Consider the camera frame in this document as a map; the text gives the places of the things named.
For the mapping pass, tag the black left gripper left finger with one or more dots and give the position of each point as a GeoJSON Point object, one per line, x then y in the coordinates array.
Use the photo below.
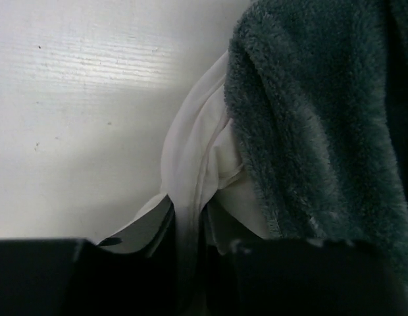
{"type": "Point", "coordinates": [146, 232]}

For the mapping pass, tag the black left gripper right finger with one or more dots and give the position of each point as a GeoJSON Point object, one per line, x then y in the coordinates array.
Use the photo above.
{"type": "Point", "coordinates": [215, 220]}

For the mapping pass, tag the white pillow insert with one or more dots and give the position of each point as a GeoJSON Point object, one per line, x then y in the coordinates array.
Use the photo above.
{"type": "Point", "coordinates": [200, 161]}

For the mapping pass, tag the zebra and grey plush pillowcase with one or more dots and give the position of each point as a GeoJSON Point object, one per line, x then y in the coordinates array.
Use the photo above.
{"type": "Point", "coordinates": [318, 92]}

